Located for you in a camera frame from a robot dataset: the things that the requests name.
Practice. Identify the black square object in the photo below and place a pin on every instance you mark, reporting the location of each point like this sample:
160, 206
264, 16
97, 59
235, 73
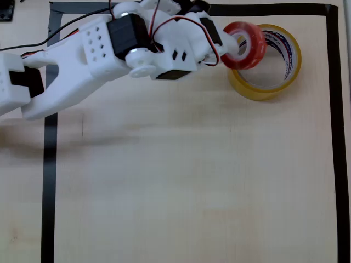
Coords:
6, 11

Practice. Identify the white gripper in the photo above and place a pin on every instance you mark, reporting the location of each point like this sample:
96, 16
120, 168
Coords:
201, 41

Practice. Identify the big yellow tape roll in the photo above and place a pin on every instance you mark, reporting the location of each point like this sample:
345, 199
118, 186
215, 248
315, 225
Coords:
260, 93

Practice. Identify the small red tape roll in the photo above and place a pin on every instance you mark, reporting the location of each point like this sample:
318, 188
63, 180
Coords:
257, 46

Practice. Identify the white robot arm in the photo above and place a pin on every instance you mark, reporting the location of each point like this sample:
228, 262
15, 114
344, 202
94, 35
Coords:
71, 68

